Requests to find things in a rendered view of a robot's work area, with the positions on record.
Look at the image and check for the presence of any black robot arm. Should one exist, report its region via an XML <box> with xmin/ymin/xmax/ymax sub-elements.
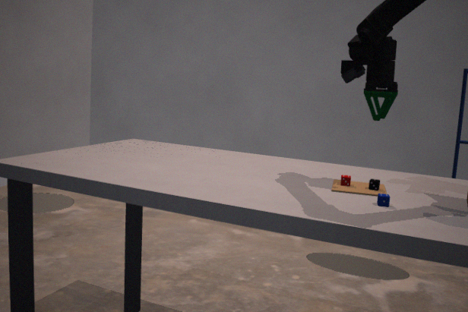
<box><xmin>341</xmin><ymin>0</ymin><xmax>426</xmax><ymax>83</ymax></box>

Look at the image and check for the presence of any tan flat mat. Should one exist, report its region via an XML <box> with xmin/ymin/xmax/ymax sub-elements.
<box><xmin>331</xmin><ymin>179</ymin><xmax>387</xmax><ymax>197</ymax></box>

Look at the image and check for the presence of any red die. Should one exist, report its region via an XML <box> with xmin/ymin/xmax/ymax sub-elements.
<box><xmin>341</xmin><ymin>175</ymin><xmax>351</xmax><ymax>186</ymax></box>

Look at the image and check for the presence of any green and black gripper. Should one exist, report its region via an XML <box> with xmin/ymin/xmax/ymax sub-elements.
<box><xmin>364</xmin><ymin>60</ymin><xmax>398</xmax><ymax>121</ymax></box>

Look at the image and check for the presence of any blue die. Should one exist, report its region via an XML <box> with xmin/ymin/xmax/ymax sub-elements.
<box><xmin>377</xmin><ymin>194</ymin><xmax>390</xmax><ymax>207</ymax></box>

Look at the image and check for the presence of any black die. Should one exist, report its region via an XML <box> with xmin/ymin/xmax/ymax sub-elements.
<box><xmin>368</xmin><ymin>179</ymin><xmax>380</xmax><ymax>191</ymax></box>

